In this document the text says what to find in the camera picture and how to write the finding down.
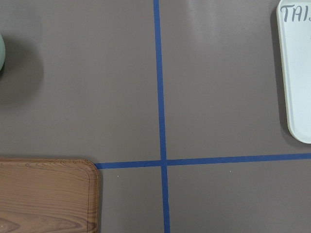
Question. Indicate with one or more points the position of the cream bear print tray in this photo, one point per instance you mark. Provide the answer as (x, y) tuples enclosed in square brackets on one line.
[(294, 29)]

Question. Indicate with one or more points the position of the brown wood-grain tray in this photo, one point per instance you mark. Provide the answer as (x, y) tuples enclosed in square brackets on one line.
[(49, 196)]

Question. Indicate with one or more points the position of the light green bowl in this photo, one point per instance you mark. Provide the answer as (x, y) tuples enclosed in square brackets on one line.
[(2, 52)]

